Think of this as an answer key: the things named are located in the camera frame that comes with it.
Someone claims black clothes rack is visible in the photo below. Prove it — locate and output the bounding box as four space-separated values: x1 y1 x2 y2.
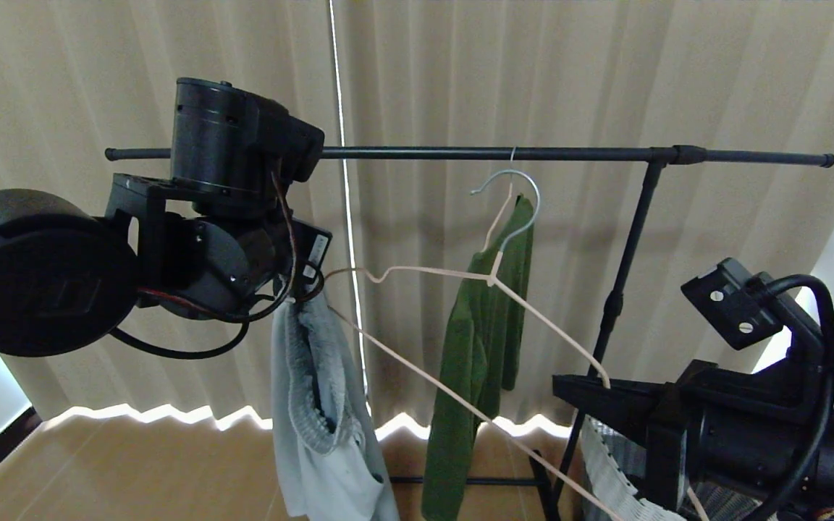
104 145 834 521

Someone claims pale grey garment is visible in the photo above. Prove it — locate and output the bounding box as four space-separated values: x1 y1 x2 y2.
271 289 401 521

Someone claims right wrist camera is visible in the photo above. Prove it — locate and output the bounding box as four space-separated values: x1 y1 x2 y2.
681 258 834 424

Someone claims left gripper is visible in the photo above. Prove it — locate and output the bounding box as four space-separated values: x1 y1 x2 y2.
160 213 332 321

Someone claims green printed t-shirt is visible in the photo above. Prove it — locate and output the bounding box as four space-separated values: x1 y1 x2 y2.
421 194 536 521

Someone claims pink clothes hanger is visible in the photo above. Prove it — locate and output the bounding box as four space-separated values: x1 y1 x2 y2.
324 170 711 521
481 147 519 254

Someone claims braided black red cable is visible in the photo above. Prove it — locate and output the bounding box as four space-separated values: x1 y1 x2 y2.
136 172 300 324

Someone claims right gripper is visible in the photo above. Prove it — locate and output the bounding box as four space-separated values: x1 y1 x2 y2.
645 384 834 507

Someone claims white laundry basket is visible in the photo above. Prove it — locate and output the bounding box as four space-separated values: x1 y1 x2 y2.
580 416 740 521

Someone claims beige curtain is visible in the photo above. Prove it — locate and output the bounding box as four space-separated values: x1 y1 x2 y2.
0 0 834 442

